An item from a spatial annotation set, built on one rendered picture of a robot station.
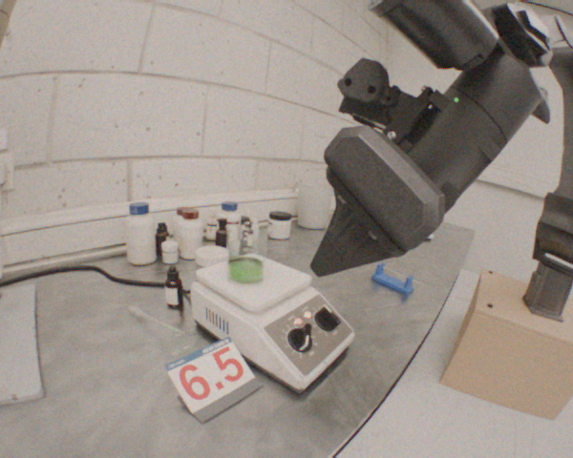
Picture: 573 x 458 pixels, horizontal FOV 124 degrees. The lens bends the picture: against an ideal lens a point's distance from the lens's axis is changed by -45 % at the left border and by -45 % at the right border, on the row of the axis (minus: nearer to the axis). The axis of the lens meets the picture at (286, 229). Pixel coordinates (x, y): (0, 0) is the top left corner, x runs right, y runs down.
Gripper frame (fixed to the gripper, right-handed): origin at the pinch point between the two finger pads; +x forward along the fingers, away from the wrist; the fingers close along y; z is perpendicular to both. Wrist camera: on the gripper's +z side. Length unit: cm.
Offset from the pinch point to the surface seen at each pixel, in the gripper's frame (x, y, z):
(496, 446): 3.4, -2.2, -29.4
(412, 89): -28, -147, 61
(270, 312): 16.6, -1.7, 1.0
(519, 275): -2, -141, -63
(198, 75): 14, -23, 66
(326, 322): 15.5, -7.3, -3.9
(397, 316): 15.8, -24.3, -11.7
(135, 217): 36, -1, 34
